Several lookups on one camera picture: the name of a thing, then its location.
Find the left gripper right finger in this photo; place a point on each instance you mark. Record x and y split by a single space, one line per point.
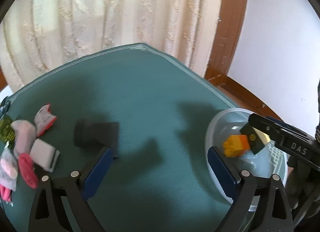
273 211

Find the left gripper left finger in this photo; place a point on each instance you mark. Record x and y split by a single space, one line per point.
48 213

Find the clear plastic bowl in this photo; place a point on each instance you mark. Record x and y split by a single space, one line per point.
268 161

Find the orange yellow toy block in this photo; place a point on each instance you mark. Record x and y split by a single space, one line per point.
235 145

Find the white sponge block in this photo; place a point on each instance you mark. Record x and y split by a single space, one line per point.
44 155

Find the pink towel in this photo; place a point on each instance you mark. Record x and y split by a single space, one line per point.
26 168

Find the large mesh bag pink item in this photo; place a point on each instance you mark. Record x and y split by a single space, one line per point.
25 136

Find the red white sachet packet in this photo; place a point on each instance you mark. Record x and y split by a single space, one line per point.
44 119

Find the dark green gold box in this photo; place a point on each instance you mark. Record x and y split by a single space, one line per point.
7 133

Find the green box yellow label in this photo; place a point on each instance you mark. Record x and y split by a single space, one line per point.
257 139

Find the pink cloth suction cups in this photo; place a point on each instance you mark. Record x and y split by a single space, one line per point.
6 195

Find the gloved right hand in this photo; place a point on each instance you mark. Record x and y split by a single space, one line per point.
302 189

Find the green table mat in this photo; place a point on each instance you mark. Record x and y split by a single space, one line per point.
160 181

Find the blue plaid shirt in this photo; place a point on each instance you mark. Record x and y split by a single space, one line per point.
5 104

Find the cream embroidered curtain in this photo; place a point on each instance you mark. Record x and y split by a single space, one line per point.
40 35

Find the wooden door frame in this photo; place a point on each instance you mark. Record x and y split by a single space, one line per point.
226 39

